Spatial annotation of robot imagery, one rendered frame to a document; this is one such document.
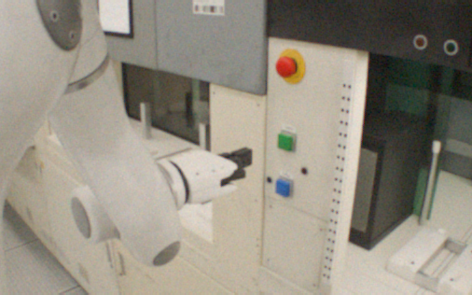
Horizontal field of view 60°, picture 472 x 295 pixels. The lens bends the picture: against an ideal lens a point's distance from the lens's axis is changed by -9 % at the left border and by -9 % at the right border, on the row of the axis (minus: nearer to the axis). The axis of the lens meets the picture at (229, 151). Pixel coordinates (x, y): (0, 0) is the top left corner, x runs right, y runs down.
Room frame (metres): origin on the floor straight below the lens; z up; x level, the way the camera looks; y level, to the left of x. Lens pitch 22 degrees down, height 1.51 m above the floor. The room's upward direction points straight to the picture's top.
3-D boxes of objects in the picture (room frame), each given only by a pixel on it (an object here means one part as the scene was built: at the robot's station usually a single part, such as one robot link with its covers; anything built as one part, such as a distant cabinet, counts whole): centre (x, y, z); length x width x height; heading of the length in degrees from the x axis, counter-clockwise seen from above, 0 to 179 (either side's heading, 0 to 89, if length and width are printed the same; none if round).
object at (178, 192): (0.63, 0.10, 1.20); 0.09 x 0.03 x 0.08; 43
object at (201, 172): (0.67, 0.06, 1.20); 0.11 x 0.10 x 0.07; 133
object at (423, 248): (0.83, -0.52, 0.89); 0.22 x 0.21 x 0.04; 133
